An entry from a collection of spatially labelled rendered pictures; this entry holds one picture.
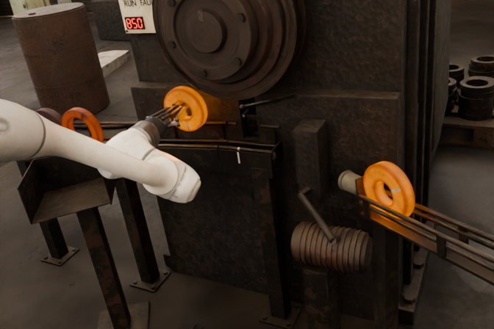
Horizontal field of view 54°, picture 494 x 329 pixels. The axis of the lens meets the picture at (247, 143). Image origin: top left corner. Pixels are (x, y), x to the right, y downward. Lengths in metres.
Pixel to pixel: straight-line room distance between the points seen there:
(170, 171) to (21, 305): 1.29
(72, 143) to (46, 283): 1.44
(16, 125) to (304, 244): 0.88
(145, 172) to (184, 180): 0.14
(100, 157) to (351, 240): 0.73
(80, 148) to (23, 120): 0.22
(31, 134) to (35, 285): 1.60
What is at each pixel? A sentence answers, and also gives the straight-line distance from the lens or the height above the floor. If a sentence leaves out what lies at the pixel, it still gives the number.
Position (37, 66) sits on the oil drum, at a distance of 4.32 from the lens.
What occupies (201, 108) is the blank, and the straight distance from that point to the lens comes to 1.60.
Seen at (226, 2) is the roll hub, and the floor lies 1.19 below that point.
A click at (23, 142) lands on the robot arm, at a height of 1.08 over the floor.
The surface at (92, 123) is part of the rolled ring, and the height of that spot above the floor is 0.75.
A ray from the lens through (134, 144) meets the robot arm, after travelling 1.38.
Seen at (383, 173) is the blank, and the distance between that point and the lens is 1.27.
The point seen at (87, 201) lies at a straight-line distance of 1.70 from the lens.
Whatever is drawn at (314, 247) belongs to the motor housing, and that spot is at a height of 0.50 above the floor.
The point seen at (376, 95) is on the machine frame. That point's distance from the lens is 1.46.
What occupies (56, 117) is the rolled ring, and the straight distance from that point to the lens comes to 2.09.
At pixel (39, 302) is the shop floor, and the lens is 2.38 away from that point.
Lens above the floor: 1.39
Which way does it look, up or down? 25 degrees down
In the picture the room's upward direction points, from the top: 8 degrees counter-clockwise
